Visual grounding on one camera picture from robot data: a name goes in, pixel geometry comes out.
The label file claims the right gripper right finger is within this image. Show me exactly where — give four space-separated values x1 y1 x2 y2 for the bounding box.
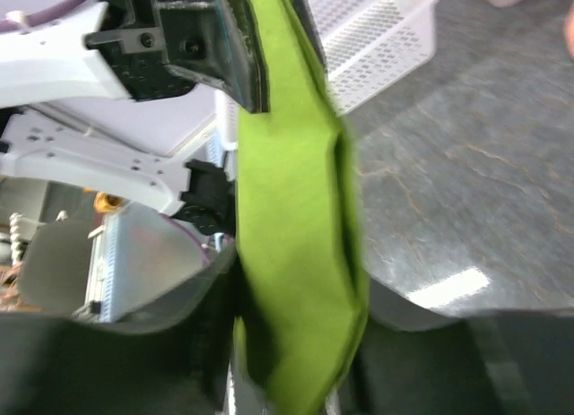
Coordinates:
339 281 573 415

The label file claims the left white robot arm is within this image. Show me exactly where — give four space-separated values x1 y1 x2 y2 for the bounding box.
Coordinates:
1 0 270 235

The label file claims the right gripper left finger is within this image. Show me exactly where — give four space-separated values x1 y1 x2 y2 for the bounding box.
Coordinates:
1 247 237 414

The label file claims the green paper napkin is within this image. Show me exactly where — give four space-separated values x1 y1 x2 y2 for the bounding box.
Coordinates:
237 0 368 414

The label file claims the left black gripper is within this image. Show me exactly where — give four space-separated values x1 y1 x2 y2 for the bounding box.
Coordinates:
84 0 270 114

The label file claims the empty white plastic basket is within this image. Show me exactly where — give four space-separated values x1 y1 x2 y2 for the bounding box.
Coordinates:
213 0 445 151

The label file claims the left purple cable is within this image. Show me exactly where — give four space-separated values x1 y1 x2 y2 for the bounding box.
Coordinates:
0 0 98 33

